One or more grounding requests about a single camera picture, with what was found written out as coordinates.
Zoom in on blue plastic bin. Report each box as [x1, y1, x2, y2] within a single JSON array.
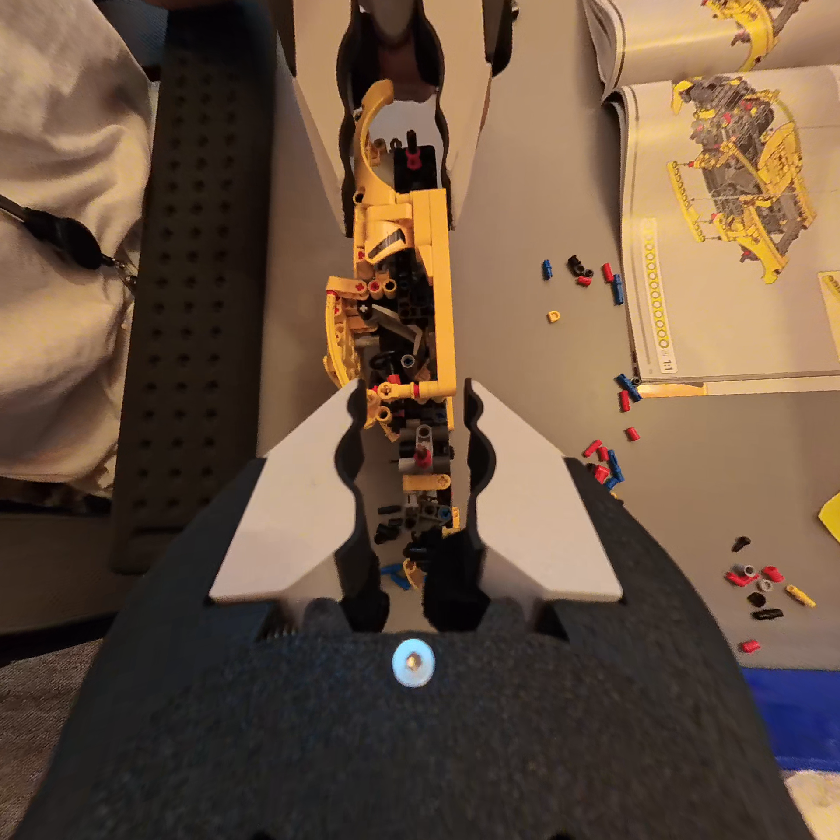
[[742, 666, 840, 772]]

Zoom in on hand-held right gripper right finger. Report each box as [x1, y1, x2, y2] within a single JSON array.
[[423, 377, 624, 634]]

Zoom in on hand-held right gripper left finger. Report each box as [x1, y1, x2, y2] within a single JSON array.
[[209, 379, 389, 634]]

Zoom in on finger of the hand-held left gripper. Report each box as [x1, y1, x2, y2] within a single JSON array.
[[289, 0, 368, 237], [420, 0, 493, 231]]

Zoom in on open instruction booklet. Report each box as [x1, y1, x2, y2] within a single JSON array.
[[581, 0, 840, 398]]

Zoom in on black lanyard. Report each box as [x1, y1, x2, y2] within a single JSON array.
[[0, 193, 139, 290]]

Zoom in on black perforated chair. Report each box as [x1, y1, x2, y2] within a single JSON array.
[[108, 13, 277, 575]]

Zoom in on large pile of brick pins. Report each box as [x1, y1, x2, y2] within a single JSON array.
[[541, 255, 643, 493]]

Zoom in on grey desk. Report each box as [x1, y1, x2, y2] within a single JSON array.
[[256, 0, 840, 670]]

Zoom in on yellow brick car model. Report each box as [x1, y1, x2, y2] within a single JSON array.
[[323, 79, 460, 592]]

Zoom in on small group of brick pins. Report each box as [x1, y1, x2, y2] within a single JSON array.
[[724, 535, 818, 654]]

